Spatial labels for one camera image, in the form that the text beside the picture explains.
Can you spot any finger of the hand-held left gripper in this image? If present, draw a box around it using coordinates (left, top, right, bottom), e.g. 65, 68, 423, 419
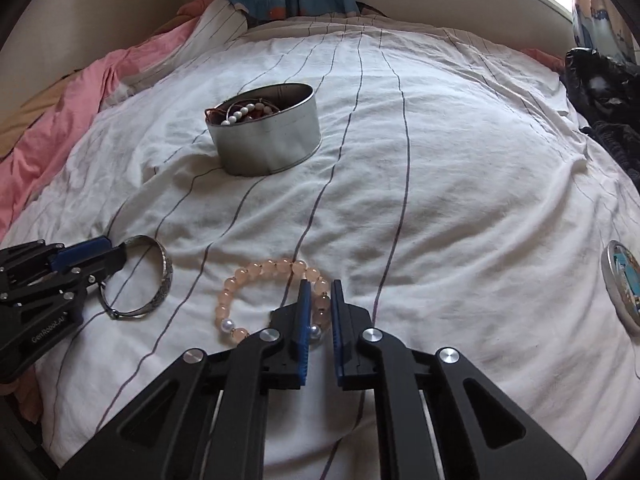
0, 243, 129, 312
0, 236, 113, 281

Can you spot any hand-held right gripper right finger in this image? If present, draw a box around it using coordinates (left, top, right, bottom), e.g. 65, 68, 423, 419
330, 279, 588, 480

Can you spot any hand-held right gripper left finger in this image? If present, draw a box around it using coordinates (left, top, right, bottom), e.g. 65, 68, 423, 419
57, 280, 313, 480

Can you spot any silver bangle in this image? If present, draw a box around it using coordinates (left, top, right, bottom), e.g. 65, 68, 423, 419
97, 235, 174, 320

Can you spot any pink bead bracelet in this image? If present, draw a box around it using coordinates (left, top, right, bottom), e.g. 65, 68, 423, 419
215, 257, 333, 346

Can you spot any silver round tin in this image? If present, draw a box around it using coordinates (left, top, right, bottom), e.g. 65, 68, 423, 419
204, 82, 323, 177

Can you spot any white pearl bracelet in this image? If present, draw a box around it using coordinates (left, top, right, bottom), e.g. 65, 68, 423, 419
220, 101, 266, 127

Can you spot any tan cloth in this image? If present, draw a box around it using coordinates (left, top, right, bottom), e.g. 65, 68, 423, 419
0, 77, 66, 158

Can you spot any pink blanket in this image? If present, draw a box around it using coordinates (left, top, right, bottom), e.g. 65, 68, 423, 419
0, 0, 221, 241

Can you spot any white striped duvet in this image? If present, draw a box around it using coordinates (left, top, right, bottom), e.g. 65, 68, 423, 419
0, 15, 640, 480

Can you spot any round tin lid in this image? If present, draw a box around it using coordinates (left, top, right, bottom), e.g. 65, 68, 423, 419
601, 240, 640, 336

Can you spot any dark clothing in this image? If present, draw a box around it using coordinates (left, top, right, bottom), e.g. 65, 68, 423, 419
582, 120, 640, 191

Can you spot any pink cloth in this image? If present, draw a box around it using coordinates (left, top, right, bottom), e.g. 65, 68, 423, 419
520, 46, 566, 68

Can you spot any black plastic bag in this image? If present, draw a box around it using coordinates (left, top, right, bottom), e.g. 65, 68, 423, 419
564, 47, 640, 126

